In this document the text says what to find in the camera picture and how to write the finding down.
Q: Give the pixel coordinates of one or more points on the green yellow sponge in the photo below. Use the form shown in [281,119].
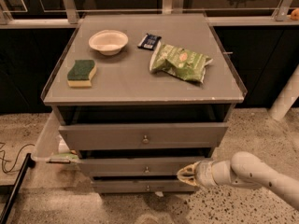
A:
[81,74]

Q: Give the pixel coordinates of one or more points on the grey drawer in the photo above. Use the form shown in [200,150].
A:
[136,166]
[141,186]
[142,136]

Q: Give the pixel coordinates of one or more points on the metal window rail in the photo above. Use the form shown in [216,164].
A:
[69,13]

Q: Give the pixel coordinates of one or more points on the grey top drawer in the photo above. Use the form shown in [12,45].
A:
[142,136]

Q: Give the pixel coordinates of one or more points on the green chip bag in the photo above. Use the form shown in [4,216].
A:
[178,62]

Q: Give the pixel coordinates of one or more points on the white paper bowl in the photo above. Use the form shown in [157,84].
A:
[108,42]

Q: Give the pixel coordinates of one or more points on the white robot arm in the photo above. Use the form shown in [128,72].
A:
[243,170]

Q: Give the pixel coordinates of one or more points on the clear plastic bin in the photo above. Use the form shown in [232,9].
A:
[50,147]

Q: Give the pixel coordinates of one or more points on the black metal bar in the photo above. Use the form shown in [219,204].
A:
[11,191]

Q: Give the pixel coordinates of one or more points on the dark blue snack packet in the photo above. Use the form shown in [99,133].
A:
[149,42]

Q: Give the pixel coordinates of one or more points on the grey drawer cabinet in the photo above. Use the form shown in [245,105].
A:
[124,91]

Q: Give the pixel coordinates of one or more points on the white table leg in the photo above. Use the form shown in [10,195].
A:
[287,97]

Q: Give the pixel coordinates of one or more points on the grey bottom drawer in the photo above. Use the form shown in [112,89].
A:
[141,186]

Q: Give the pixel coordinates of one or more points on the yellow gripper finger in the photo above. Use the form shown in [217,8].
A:
[189,169]
[190,180]

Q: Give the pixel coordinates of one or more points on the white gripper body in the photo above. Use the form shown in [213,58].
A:
[205,172]

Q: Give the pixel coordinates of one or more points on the orange fruit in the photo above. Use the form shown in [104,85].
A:
[295,14]

